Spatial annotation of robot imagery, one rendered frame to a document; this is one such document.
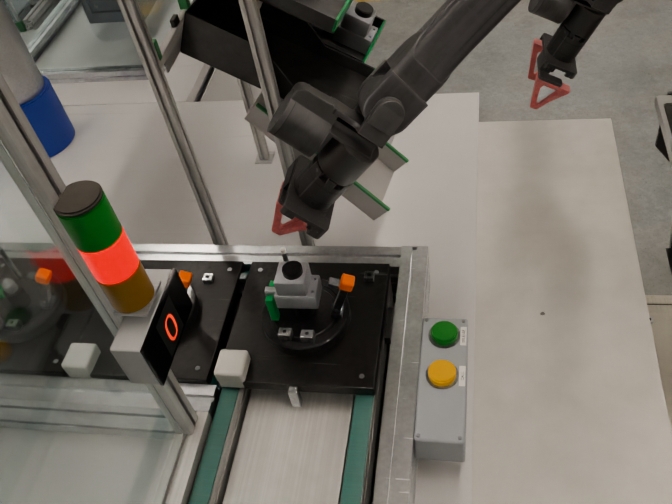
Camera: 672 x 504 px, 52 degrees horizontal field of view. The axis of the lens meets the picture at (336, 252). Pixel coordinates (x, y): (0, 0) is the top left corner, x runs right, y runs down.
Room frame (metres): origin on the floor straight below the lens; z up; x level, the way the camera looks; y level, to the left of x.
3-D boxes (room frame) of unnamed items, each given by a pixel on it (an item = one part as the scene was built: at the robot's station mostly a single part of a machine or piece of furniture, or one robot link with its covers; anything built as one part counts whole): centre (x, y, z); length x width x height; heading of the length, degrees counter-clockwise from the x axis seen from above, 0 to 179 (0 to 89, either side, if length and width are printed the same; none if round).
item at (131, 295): (0.54, 0.24, 1.28); 0.05 x 0.05 x 0.05
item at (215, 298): (0.76, 0.31, 1.01); 0.24 x 0.24 x 0.13; 73
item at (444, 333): (0.61, -0.13, 0.96); 0.04 x 0.04 x 0.02
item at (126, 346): (0.54, 0.24, 1.29); 0.12 x 0.05 x 0.25; 163
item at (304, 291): (0.69, 0.08, 1.06); 0.08 x 0.04 x 0.07; 73
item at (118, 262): (0.54, 0.24, 1.33); 0.05 x 0.05 x 0.05
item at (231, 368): (0.62, 0.19, 0.97); 0.05 x 0.05 x 0.04; 73
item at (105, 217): (0.54, 0.24, 1.38); 0.05 x 0.05 x 0.05
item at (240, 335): (0.69, 0.07, 0.96); 0.24 x 0.24 x 0.02; 73
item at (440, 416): (0.54, -0.11, 0.93); 0.21 x 0.07 x 0.06; 163
